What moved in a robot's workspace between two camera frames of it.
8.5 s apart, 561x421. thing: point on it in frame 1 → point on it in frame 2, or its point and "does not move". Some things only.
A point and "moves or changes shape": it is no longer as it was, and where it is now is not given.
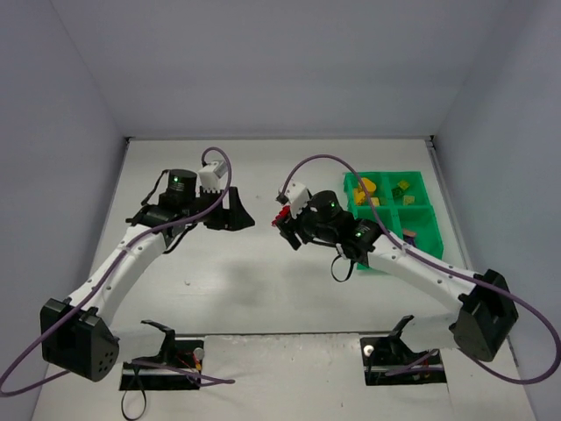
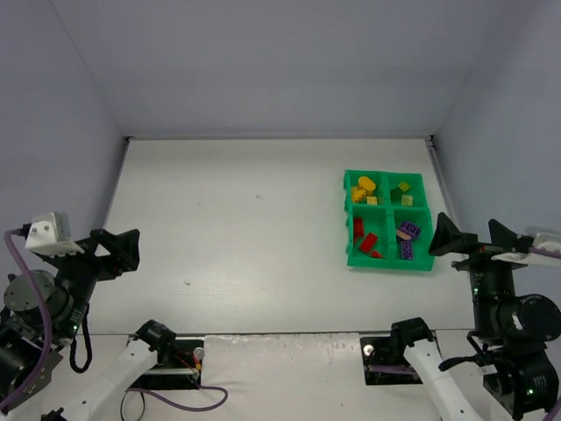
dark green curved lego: x=397 y=192 does not move
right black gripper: x=290 y=234 → x=485 y=263
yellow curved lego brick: x=358 y=196 does not move
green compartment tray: x=403 y=203 does not move
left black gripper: x=232 y=209 → x=94 y=261
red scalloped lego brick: x=283 y=212 moves or changes shape
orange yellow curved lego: x=369 y=185 does not move
